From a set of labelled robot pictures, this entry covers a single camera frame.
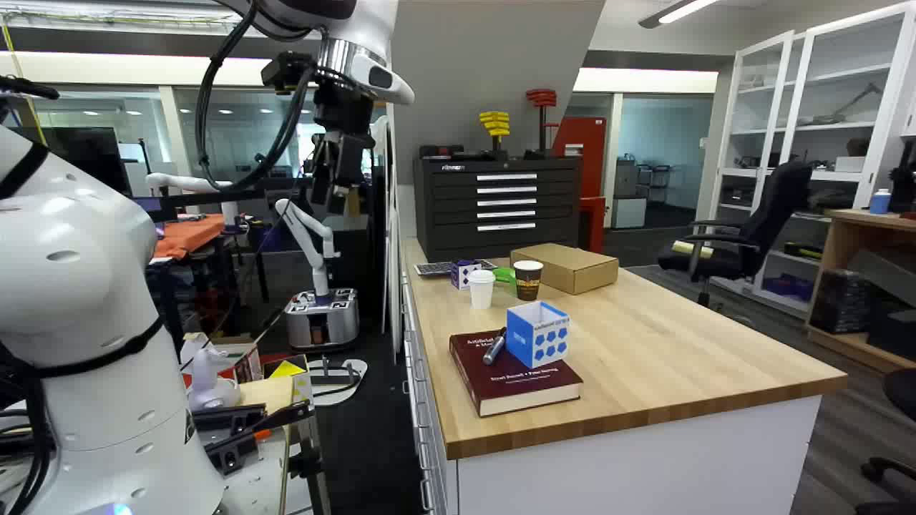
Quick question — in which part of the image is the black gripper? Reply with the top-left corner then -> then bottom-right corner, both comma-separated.
312,80 -> 372,215

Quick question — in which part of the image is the silver Sharpie marker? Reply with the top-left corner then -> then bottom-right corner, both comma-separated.
485,332 -> 506,365

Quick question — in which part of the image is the small white robot arm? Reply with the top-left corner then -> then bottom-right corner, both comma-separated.
272,83 -> 376,349

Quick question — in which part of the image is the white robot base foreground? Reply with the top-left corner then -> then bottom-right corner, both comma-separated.
0,128 -> 223,515

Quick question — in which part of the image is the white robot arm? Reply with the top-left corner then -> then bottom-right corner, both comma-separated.
196,0 -> 416,199

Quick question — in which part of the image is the brown cardboard box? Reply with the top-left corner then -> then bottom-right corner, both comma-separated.
509,242 -> 618,294

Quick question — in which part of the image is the blue and white box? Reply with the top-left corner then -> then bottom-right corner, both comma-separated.
506,299 -> 569,369

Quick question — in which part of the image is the black drawer cabinet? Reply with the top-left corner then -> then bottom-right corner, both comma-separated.
416,156 -> 581,259

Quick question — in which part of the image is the small blue white cube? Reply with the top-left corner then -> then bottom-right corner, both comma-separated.
452,259 -> 480,289

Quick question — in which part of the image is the white lidded paper cup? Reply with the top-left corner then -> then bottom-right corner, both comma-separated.
468,269 -> 496,308

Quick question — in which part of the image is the green tape roll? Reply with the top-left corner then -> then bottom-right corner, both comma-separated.
493,265 -> 516,286

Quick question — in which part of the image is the red cabinet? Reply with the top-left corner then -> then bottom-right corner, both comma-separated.
553,116 -> 608,252

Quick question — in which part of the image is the brown paper coffee cup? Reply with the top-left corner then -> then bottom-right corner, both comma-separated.
513,259 -> 543,299

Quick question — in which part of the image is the dark red textbook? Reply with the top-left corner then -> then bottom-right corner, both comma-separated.
450,329 -> 585,418

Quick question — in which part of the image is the black office chair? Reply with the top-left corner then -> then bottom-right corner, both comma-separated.
657,159 -> 813,305

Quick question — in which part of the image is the white shelving cabinet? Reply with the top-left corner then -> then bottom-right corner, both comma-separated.
714,0 -> 916,318

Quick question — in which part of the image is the wooden shelf unit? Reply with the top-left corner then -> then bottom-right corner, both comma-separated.
805,209 -> 916,371

